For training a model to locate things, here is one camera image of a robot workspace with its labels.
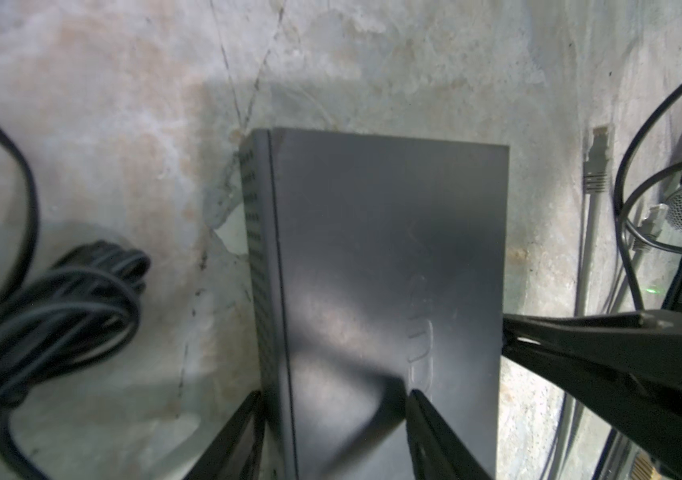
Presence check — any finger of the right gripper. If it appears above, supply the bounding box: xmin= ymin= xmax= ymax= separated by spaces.
xmin=502 ymin=310 xmax=682 ymax=479

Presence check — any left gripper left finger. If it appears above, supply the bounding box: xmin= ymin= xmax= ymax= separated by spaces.
xmin=183 ymin=391 xmax=265 ymax=480

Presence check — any black power adapter cable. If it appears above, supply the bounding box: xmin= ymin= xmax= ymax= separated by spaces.
xmin=0 ymin=86 xmax=153 ymax=480

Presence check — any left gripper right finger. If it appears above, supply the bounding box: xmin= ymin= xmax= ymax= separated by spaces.
xmin=406 ymin=389 xmax=491 ymax=480

